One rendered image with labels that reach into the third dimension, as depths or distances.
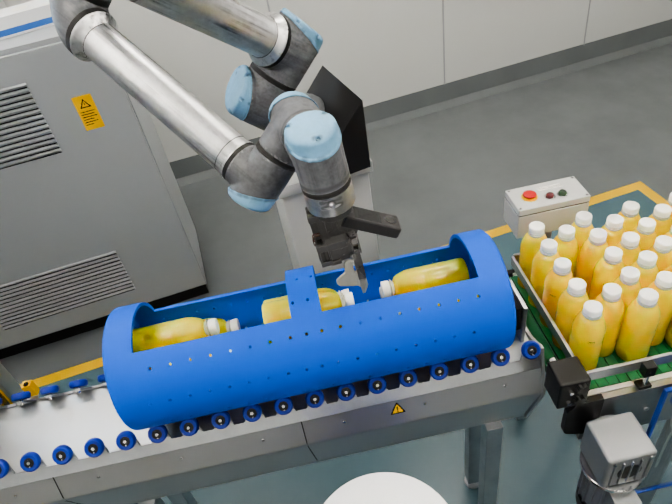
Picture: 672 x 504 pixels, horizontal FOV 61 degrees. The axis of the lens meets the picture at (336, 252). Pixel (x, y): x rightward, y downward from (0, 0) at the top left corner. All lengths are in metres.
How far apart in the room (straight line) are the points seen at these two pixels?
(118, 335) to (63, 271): 1.69
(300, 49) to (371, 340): 0.87
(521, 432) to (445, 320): 1.27
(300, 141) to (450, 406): 0.81
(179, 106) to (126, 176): 1.52
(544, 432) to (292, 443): 1.26
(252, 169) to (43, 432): 0.91
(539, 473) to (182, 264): 1.87
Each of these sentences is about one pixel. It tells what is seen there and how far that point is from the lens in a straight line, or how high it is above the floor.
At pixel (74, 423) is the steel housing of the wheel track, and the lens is 1.63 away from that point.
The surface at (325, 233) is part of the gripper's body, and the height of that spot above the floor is 1.42.
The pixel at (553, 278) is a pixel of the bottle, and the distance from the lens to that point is 1.47.
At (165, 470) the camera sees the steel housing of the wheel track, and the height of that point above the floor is 0.86.
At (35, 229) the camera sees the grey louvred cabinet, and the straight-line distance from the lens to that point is 2.85.
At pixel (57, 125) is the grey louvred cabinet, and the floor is 1.13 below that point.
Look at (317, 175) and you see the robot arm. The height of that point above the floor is 1.57.
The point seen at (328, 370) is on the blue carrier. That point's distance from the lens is 1.25.
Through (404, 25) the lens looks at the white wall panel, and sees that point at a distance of 4.12.
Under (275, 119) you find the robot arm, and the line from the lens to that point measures 1.06.
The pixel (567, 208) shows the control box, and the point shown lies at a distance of 1.67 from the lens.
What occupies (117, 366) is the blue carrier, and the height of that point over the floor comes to 1.20.
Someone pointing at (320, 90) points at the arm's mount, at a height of 1.28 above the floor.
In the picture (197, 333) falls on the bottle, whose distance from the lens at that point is 1.38.
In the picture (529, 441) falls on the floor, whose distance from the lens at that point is 2.43.
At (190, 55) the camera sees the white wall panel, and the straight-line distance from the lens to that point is 3.82.
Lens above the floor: 2.09
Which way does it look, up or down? 41 degrees down
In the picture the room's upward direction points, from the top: 11 degrees counter-clockwise
